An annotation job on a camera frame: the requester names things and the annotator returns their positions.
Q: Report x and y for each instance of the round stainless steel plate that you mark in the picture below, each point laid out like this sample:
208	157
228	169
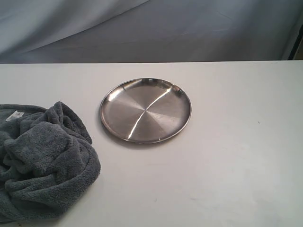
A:
145	111

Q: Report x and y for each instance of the grey fluffy towel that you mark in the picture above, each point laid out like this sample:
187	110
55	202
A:
47	161

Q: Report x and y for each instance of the black stand pole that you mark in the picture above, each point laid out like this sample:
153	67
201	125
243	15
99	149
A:
295	46

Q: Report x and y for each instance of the grey backdrop cloth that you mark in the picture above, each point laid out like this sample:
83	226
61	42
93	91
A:
128	31

